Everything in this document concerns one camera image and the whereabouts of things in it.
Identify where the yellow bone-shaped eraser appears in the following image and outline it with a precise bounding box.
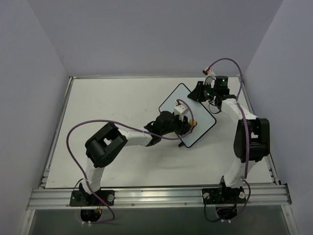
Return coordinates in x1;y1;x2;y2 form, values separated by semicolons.
189;119;197;126

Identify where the small black-framed whiteboard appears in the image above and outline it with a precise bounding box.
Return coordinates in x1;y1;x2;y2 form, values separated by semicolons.
158;83;217;148

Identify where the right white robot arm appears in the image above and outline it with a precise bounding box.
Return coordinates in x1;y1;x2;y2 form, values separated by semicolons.
187;76;270;202

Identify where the right thin black cable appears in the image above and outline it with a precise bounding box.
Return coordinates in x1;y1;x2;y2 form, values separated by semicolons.
207;100;223;115

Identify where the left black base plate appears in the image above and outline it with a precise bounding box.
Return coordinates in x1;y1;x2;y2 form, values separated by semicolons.
69;190;115;207

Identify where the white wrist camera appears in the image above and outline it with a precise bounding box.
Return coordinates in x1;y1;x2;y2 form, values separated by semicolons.
174;101;189;121
202;67;216;85

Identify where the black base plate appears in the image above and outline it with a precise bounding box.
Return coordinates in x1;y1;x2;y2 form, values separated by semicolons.
201;188;246;205
69;190;115;207

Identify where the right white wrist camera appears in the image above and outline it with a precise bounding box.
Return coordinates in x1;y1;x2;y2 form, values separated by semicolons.
202;67;216;85

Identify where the aluminium front rail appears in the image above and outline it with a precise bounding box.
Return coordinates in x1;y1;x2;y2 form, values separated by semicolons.
26;184;291;210

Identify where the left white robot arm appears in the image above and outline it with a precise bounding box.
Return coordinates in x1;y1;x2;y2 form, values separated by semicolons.
81;111;196;205

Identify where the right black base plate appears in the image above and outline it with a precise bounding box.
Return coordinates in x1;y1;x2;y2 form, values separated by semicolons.
201;188;246;205

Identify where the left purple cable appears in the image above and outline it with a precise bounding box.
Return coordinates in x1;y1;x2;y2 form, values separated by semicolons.
67;98;195;225

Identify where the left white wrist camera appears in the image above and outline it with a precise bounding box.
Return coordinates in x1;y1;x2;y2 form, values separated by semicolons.
174;101;189;121

